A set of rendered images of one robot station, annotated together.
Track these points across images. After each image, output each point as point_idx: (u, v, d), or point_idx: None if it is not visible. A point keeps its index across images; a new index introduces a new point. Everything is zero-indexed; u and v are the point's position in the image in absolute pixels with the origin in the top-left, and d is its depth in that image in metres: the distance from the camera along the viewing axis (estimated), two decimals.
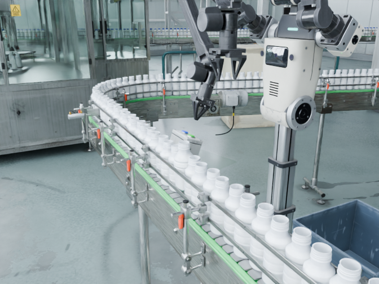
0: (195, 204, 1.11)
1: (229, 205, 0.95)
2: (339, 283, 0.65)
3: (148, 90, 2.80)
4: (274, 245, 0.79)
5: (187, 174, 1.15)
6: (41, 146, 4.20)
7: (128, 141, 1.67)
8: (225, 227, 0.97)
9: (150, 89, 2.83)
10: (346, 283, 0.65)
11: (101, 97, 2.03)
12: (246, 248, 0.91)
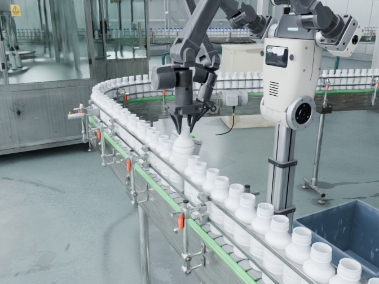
0: (195, 204, 1.11)
1: (229, 205, 0.95)
2: (339, 283, 0.65)
3: (148, 90, 2.80)
4: (274, 245, 0.79)
5: (187, 174, 1.15)
6: (41, 146, 4.20)
7: (128, 141, 1.67)
8: (225, 227, 0.97)
9: (150, 89, 2.83)
10: (346, 283, 0.65)
11: (101, 97, 2.03)
12: (246, 248, 0.91)
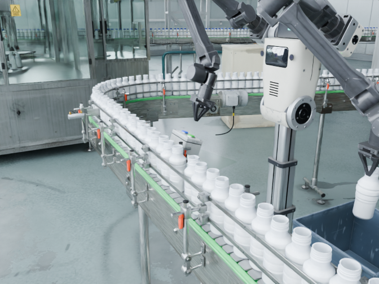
0: (195, 204, 1.11)
1: (229, 205, 0.95)
2: (339, 283, 0.65)
3: (148, 90, 2.80)
4: (274, 245, 0.79)
5: (187, 174, 1.15)
6: (41, 146, 4.20)
7: (128, 141, 1.67)
8: (225, 227, 0.97)
9: (150, 89, 2.83)
10: (346, 283, 0.65)
11: (101, 97, 2.03)
12: (246, 248, 0.91)
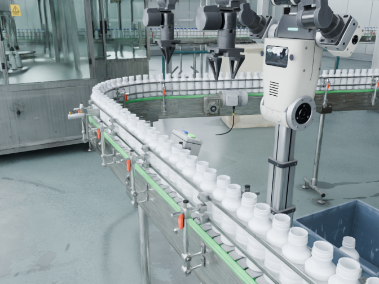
0: (186, 195, 1.17)
1: (217, 195, 1.00)
2: (313, 263, 0.71)
3: (148, 90, 2.80)
4: (256, 231, 0.84)
5: (178, 167, 1.20)
6: (41, 146, 4.20)
7: (128, 141, 1.67)
8: (214, 216, 1.03)
9: (150, 89, 2.83)
10: (318, 263, 0.70)
11: (101, 97, 2.03)
12: (232, 235, 0.96)
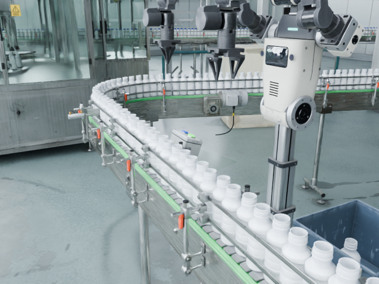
0: (186, 195, 1.17)
1: (217, 195, 1.00)
2: (313, 263, 0.71)
3: (148, 90, 2.80)
4: (256, 231, 0.84)
5: (178, 167, 1.20)
6: (41, 146, 4.20)
7: (128, 141, 1.67)
8: (214, 216, 1.03)
9: (150, 89, 2.83)
10: (318, 263, 0.70)
11: (101, 97, 2.03)
12: (232, 235, 0.96)
